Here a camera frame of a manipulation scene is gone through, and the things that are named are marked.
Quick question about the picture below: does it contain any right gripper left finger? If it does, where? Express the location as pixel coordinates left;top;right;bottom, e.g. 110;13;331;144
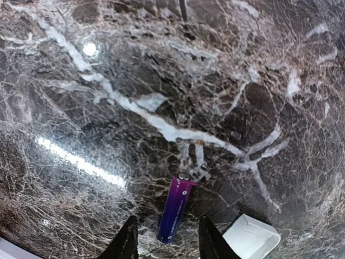
99;216;139;259

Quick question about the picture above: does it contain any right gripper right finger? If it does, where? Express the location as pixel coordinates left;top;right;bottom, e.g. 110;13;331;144
198;215;240;259

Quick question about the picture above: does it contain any white battery cover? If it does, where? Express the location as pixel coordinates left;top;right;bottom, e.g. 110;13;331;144
223;214;281;259

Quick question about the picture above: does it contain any purple battery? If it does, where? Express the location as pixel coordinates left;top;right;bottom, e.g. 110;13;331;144
157;173;197;244

